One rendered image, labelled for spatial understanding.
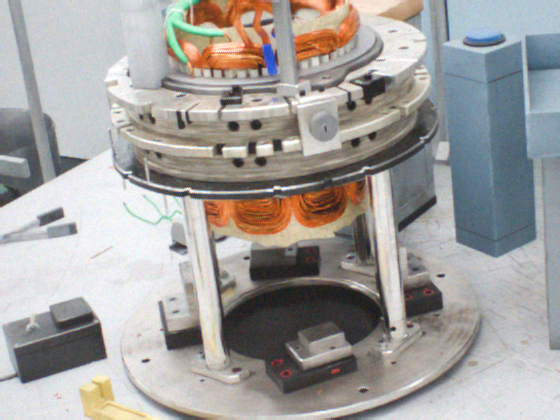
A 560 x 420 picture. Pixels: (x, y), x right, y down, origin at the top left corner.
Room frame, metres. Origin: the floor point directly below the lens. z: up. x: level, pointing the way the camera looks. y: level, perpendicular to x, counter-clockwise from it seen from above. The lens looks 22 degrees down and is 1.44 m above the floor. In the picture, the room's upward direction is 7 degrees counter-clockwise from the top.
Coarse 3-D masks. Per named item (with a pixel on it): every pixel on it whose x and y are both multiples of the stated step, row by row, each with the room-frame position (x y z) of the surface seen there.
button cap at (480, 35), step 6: (474, 30) 1.37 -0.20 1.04; (480, 30) 1.36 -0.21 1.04; (486, 30) 1.36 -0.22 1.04; (492, 30) 1.36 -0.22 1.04; (498, 30) 1.36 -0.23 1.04; (468, 36) 1.36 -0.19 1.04; (474, 36) 1.35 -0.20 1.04; (480, 36) 1.34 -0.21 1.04; (486, 36) 1.34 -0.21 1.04; (492, 36) 1.34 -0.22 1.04; (498, 36) 1.35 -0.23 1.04; (474, 42) 1.35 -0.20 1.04; (480, 42) 1.34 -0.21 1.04
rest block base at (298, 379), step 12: (264, 360) 1.08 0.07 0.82; (288, 360) 1.07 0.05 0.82; (348, 360) 1.06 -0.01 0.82; (276, 372) 1.05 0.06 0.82; (300, 372) 1.05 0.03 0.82; (312, 372) 1.05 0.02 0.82; (324, 372) 1.05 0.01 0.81; (336, 372) 1.05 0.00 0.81; (348, 372) 1.06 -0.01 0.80; (276, 384) 1.05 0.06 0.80; (288, 384) 1.04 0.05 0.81; (300, 384) 1.04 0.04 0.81; (312, 384) 1.04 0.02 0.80
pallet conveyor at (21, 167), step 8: (0, 160) 1.85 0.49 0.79; (8, 160) 1.84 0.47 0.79; (16, 160) 1.83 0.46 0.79; (24, 160) 1.83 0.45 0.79; (0, 168) 1.85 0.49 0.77; (8, 168) 1.84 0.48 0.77; (16, 168) 1.83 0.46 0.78; (24, 168) 1.82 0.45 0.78; (16, 176) 1.83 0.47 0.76; (24, 176) 1.82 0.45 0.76; (0, 184) 1.82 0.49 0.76; (0, 192) 1.80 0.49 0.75; (8, 192) 1.80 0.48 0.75; (16, 192) 1.80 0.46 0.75; (0, 200) 1.77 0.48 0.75; (8, 200) 1.79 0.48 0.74
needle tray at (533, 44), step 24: (528, 48) 1.26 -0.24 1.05; (552, 48) 1.25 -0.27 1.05; (528, 72) 1.25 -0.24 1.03; (552, 72) 1.24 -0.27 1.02; (528, 96) 1.06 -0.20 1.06; (552, 96) 1.17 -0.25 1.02; (528, 120) 1.02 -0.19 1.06; (552, 120) 1.02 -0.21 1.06; (528, 144) 1.02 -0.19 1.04; (552, 144) 1.02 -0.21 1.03; (552, 168) 1.09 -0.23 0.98; (552, 192) 1.09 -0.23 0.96; (552, 216) 1.09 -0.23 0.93; (552, 240) 1.09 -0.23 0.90; (552, 264) 1.09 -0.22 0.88; (552, 288) 1.09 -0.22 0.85; (552, 312) 1.09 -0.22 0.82; (552, 336) 1.09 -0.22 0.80
